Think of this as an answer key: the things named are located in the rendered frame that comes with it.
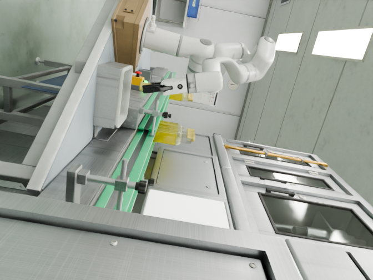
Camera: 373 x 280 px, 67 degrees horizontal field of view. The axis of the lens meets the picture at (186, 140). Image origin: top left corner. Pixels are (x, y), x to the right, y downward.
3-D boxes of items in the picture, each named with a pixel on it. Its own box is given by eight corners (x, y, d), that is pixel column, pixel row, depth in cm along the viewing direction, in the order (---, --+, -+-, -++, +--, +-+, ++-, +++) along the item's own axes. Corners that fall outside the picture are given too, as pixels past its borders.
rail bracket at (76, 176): (38, 218, 63) (138, 234, 64) (39, 149, 57) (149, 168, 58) (48, 206, 67) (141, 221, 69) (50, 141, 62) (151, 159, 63)
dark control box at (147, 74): (136, 81, 185) (149, 84, 185) (138, 69, 182) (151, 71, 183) (139, 79, 192) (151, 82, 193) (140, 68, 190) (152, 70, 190)
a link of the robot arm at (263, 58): (223, 63, 133) (237, 35, 121) (255, 58, 144) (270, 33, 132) (243, 87, 126) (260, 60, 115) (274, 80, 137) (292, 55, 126)
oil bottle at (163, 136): (137, 139, 138) (180, 146, 139) (139, 128, 137) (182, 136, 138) (139, 135, 144) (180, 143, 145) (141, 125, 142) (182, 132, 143)
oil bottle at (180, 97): (160, 97, 240) (192, 103, 242) (160, 90, 238) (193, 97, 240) (160, 96, 245) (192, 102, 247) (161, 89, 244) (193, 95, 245)
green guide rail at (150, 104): (140, 113, 126) (157, 116, 126) (140, 111, 126) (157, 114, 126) (168, 71, 291) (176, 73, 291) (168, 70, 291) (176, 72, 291)
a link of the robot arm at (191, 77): (196, 95, 105) (188, 96, 105) (196, 90, 114) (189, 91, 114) (194, 75, 103) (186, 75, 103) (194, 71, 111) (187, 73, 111)
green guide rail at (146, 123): (137, 129, 128) (155, 131, 129) (137, 126, 128) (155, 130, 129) (167, 79, 293) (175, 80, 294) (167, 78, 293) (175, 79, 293)
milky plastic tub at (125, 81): (94, 125, 104) (117, 130, 104) (99, 64, 97) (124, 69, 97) (107, 114, 120) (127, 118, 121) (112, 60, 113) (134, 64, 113)
